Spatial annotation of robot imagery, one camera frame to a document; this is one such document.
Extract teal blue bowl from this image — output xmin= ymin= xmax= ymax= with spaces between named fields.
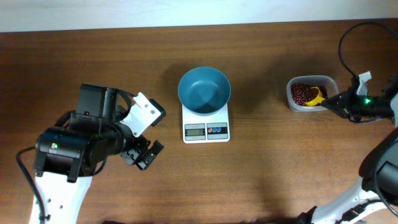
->
xmin=177 ymin=67 xmax=231 ymax=116

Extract white digital kitchen scale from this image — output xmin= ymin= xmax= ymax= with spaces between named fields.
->
xmin=182 ymin=104 xmax=230 ymax=144

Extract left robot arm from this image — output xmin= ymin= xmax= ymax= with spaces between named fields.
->
xmin=30 ymin=84 xmax=166 ymax=223

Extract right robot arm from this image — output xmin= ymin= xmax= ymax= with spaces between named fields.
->
xmin=294 ymin=72 xmax=397 ymax=224

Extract yellow measuring scoop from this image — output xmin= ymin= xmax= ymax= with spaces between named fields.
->
xmin=304 ymin=86 xmax=325 ymax=106

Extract red beans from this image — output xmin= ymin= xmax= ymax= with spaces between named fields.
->
xmin=290 ymin=83 xmax=328 ymax=106

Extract left black cable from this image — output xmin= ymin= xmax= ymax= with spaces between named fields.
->
xmin=16 ymin=146 xmax=47 ymax=224

